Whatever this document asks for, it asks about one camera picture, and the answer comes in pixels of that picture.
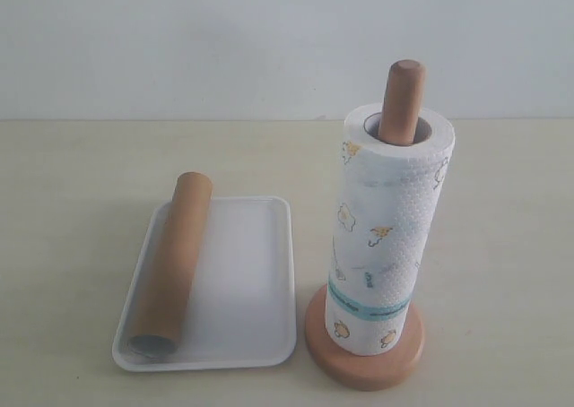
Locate wooden paper towel holder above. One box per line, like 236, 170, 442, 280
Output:
305, 59, 426, 391

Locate white rectangular tray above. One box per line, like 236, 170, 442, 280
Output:
111, 195, 297, 372

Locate printed white paper towel roll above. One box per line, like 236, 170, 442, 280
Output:
325, 104, 455, 356

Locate brown cardboard tube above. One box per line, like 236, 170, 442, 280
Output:
127, 172, 213, 359

